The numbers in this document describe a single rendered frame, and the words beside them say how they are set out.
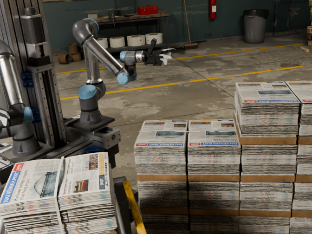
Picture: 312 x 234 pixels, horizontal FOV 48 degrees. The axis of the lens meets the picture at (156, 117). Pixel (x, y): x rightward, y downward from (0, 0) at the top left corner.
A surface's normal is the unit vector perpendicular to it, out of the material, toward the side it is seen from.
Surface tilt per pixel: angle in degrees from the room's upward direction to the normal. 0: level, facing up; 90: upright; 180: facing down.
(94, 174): 2
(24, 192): 1
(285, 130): 90
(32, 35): 90
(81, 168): 3
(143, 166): 90
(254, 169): 90
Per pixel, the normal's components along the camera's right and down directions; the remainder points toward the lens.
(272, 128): -0.11, 0.38
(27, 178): -0.06, -0.92
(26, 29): -0.61, 0.33
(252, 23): -0.43, 0.48
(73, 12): 0.25, 0.35
